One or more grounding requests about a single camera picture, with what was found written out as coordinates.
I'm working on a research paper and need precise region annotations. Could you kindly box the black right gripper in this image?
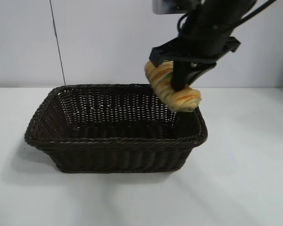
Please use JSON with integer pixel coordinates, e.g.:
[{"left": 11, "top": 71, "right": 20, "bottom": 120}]
[{"left": 149, "top": 3, "right": 245, "bottom": 92}]

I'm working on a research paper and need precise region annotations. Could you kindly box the long striped orange bread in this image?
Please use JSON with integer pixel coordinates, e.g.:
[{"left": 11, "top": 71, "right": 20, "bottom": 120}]
[{"left": 143, "top": 60, "right": 201, "bottom": 113}]

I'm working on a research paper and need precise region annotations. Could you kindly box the dark brown wicker basket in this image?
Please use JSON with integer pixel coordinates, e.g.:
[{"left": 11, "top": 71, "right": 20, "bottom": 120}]
[{"left": 24, "top": 83, "right": 208, "bottom": 174}]

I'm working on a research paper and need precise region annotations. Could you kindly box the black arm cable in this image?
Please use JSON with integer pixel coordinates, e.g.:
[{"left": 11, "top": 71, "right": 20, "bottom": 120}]
[
  {"left": 177, "top": 13, "right": 191, "bottom": 32},
  {"left": 233, "top": 0, "right": 278, "bottom": 27}
]

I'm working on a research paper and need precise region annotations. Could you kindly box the silver metal bracket plate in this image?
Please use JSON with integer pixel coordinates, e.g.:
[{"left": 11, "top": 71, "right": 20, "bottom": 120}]
[{"left": 152, "top": 0, "right": 191, "bottom": 14}]

